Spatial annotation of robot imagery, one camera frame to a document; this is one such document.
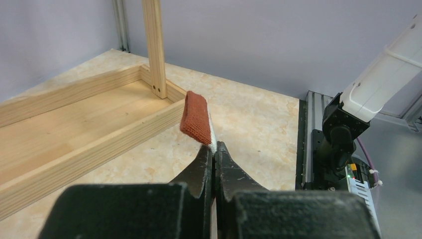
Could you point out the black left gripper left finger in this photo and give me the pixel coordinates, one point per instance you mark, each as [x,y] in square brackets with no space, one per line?
[194,220]

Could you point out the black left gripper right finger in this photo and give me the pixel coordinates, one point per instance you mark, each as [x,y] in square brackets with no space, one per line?
[234,189]

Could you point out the grey sock with red stripes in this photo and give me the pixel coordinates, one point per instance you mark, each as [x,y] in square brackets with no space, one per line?
[196,121]

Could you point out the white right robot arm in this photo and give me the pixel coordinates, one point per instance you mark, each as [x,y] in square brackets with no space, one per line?
[349,113]

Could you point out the wooden hanger stand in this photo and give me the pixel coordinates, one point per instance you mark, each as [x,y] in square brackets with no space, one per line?
[51,138]

